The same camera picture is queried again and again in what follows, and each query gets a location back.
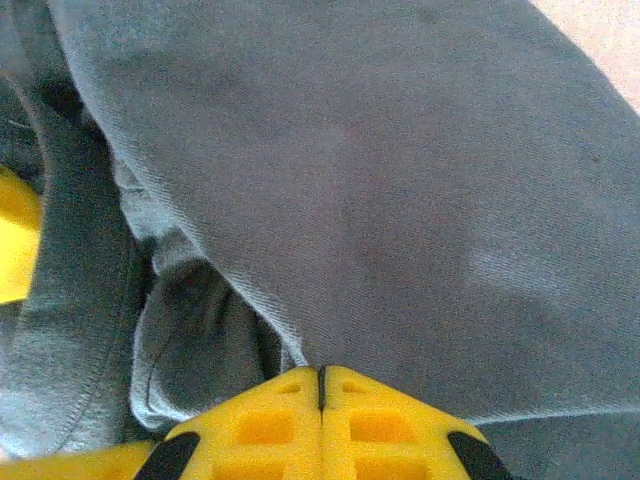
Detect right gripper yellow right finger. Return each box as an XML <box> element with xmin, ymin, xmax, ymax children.
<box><xmin>320</xmin><ymin>365</ymin><xmax>517</xmax><ymax>480</ymax></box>

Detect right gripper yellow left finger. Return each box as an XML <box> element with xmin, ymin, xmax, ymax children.
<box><xmin>0</xmin><ymin>366</ymin><xmax>322</xmax><ymax>480</ymax></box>

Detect grey t-shirt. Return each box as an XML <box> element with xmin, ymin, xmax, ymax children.
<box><xmin>0</xmin><ymin>0</ymin><xmax>640</xmax><ymax>480</ymax></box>

